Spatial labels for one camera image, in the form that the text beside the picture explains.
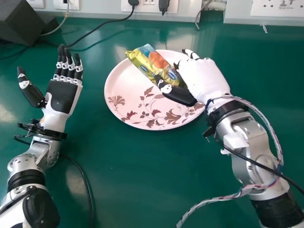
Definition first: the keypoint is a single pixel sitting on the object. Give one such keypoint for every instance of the white socket plate with plugs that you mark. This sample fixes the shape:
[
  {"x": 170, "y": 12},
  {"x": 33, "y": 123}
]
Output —
[{"x": 148, "y": 6}]

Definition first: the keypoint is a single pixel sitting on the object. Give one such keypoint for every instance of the plate with brown leaf pattern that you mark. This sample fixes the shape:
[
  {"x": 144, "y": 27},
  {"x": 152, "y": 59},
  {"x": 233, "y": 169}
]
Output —
[{"x": 128, "y": 85}]

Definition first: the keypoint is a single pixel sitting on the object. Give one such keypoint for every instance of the black mains plug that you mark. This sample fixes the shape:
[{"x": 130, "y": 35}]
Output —
[{"x": 133, "y": 2}]

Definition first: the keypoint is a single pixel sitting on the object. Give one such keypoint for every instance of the small black box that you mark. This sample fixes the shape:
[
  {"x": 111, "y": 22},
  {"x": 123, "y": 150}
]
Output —
[{"x": 51, "y": 25}]

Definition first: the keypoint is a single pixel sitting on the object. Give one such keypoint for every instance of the yellow-green biscuit packet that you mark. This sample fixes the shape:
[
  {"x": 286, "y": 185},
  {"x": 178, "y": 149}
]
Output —
[{"x": 145, "y": 64}]

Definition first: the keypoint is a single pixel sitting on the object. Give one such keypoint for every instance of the black power adapter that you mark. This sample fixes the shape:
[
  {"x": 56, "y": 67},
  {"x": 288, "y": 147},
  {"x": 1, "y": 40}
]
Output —
[{"x": 164, "y": 6}]

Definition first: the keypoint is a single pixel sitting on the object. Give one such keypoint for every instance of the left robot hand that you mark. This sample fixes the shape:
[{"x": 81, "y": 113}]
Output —
[{"x": 61, "y": 95}]

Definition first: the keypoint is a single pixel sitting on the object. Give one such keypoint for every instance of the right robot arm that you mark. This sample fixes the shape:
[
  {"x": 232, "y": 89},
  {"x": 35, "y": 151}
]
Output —
[{"x": 249, "y": 142}]

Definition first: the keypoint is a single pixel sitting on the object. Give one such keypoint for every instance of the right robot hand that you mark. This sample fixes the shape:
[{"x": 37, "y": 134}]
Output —
[{"x": 206, "y": 78}]

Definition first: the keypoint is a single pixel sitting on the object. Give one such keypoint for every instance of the large black box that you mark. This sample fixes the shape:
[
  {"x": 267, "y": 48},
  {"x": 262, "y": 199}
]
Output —
[{"x": 19, "y": 21}]

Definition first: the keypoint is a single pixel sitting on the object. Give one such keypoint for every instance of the white data socket plate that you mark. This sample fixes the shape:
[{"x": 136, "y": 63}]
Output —
[{"x": 73, "y": 4}]

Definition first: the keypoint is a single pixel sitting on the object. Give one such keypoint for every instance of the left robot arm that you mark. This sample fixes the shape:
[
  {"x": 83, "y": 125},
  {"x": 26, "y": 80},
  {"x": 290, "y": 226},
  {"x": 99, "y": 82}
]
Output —
[{"x": 35, "y": 154}]

